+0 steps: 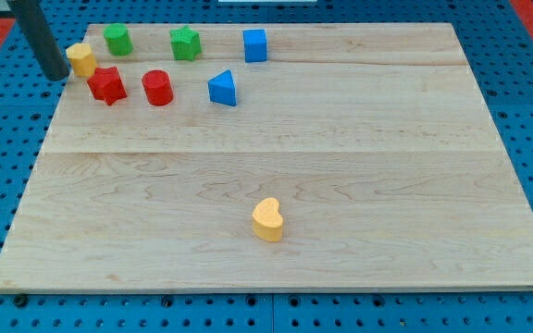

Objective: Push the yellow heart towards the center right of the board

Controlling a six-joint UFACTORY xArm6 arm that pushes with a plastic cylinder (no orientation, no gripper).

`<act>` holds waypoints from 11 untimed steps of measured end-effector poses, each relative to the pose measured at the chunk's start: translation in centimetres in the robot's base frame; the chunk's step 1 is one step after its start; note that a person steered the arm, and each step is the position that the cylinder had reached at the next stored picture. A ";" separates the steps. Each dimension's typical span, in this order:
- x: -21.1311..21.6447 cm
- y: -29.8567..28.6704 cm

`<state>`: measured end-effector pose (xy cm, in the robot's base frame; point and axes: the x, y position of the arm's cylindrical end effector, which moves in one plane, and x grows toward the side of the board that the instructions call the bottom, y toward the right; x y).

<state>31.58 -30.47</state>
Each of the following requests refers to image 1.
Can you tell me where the yellow hexagon block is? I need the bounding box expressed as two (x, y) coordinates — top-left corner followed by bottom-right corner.
(66, 43), (97, 78)

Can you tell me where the red star block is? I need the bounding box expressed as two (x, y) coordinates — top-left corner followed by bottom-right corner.
(87, 67), (127, 105)

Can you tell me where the blue triangle block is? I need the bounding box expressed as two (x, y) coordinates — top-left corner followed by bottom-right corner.
(207, 69), (237, 106)

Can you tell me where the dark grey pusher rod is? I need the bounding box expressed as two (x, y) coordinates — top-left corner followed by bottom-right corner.
(6, 0), (69, 81)

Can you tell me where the yellow heart block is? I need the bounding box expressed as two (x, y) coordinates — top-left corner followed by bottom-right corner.
(252, 197), (284, 242)

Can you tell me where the blue cube block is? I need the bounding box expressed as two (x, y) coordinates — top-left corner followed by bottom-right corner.
(242, 29), (267, 63)

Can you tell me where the red cylinder block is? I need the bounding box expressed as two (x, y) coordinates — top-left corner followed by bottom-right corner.
(142, 69), (173, 106)

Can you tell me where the wooden board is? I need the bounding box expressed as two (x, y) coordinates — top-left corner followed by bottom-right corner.
(0, 23), (533, 294)

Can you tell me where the green cylinder block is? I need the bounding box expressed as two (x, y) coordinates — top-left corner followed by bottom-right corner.
(103, 23), (133, 56)

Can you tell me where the green star block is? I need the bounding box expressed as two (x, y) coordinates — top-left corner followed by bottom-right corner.
(169, 25), (202, 61)

